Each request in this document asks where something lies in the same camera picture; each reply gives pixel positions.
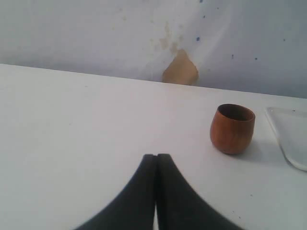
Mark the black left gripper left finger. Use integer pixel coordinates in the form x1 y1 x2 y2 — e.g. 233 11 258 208
77 154 157 230

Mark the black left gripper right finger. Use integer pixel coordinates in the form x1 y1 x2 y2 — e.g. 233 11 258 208
156 154 241 230

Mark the white rectangular tray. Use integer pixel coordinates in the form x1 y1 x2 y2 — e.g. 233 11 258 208
265 107 307 171

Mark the brown wooden cup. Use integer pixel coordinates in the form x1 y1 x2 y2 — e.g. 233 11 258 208
210 103 255 155

